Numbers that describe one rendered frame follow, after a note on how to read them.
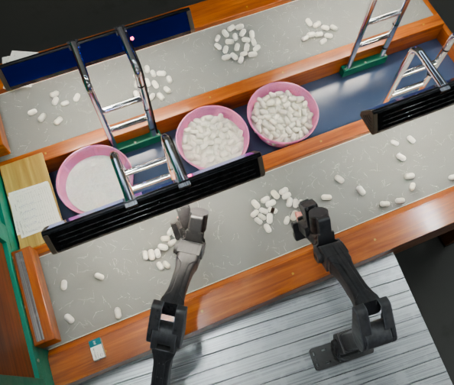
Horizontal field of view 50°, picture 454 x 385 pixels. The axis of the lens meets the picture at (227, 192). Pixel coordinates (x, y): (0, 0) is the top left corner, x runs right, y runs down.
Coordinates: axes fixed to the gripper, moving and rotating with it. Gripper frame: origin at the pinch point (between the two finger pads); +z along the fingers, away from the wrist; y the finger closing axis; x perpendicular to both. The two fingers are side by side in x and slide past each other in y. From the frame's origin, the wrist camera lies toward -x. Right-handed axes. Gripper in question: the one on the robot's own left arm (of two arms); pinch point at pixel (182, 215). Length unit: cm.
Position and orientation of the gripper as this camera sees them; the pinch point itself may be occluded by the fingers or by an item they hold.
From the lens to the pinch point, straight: 165.7
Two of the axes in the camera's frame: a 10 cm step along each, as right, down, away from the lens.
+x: 2.4, 8.5, 4.8
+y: -9.2, 3.5, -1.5
